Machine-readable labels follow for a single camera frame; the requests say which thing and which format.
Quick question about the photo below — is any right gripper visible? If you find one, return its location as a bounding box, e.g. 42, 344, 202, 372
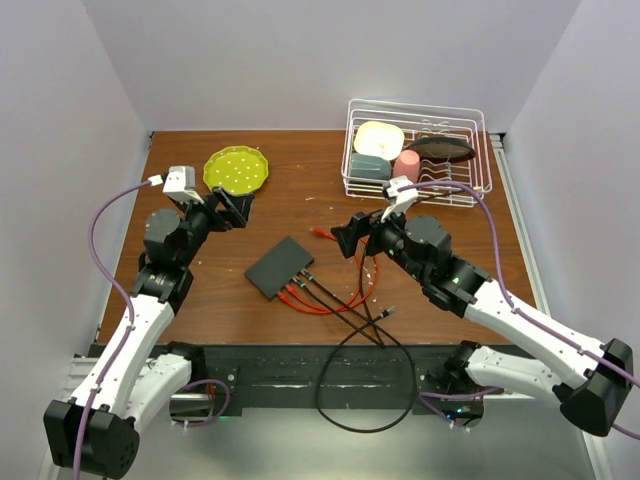
330, 200, 428, 283

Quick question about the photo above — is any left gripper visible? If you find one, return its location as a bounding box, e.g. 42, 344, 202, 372
173, 186, 253, 267

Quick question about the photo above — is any black network switch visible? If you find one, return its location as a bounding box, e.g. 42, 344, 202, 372
244, 236, 314, 301

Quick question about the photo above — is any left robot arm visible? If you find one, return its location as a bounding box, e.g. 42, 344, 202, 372
44, 187, 254, 479

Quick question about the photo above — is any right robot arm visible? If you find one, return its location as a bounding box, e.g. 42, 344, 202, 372
331, 211, 633, 437

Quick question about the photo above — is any yellow-green plate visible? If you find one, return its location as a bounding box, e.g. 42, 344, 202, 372
203, 146, 269, 195

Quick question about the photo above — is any grey-green cup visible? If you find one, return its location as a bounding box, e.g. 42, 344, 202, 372
348, 153, 392, 182

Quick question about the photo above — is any pink cup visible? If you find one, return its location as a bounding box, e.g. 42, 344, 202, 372
392, 149, 421, 183

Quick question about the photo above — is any cream square bowl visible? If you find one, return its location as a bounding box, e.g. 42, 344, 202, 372
353, 121, 405, 161

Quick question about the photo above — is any dark brown plate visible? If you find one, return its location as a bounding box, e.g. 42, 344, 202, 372
406, 136, 477, 163

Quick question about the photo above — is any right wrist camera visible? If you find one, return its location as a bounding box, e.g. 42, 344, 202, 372
381, 175, 419, 222

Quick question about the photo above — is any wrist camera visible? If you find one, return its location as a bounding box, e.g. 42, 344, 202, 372
162, 166, 201, 203
381, 175, 419, 222

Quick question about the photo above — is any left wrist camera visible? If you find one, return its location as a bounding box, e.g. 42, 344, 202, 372
162, 166, 201, 203

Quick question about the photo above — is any white wire dish rack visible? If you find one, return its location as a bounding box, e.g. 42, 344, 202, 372
341, 99, 493, 207

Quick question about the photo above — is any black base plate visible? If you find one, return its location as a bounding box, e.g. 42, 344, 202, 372
89, 343, 504, 419

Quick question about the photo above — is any aluminium frame rail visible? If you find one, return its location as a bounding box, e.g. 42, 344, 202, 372
489, 134, 615, 479

